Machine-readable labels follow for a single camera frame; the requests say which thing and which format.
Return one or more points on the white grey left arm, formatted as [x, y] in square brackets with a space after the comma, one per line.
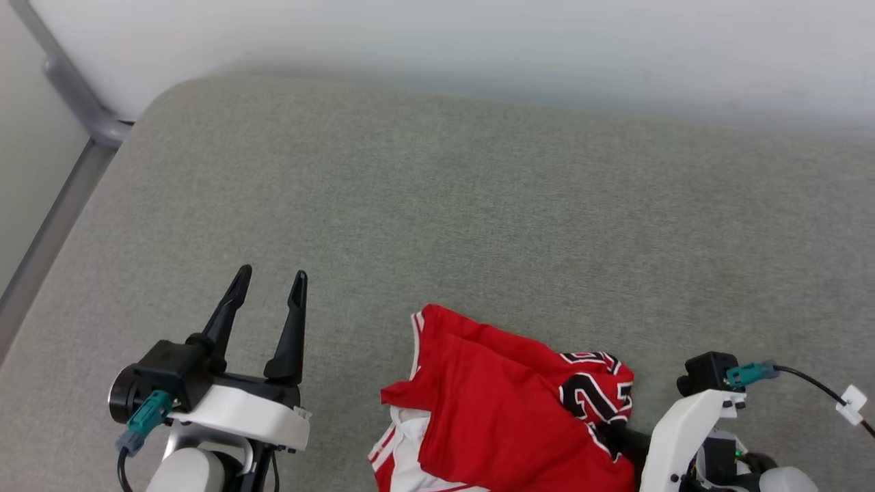
[184, 471]

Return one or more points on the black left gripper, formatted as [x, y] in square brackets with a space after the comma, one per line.
[273, 393]

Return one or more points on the white left camera bracket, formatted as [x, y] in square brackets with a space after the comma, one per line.
[239, 413]

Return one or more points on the white camera bracket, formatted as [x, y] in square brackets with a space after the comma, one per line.
[239, 413]
[677, 437]

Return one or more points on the grey metal pipe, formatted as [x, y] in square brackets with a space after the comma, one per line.
[75, 89]

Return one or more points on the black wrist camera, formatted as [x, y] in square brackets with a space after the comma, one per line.
[707, 372]
[167, 369]

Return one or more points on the red and white jersey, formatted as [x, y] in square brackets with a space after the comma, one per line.
[492, 410]

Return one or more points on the white grey right arm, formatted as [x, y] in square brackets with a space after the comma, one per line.
[786, 480]

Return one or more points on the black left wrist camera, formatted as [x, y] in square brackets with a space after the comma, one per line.
[167, 369]

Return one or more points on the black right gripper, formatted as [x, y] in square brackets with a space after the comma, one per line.
[718, 454]

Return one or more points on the white right camera bracket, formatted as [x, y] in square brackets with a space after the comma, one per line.
[677, 437]

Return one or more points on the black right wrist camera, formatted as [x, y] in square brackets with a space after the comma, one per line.
[707, 372]

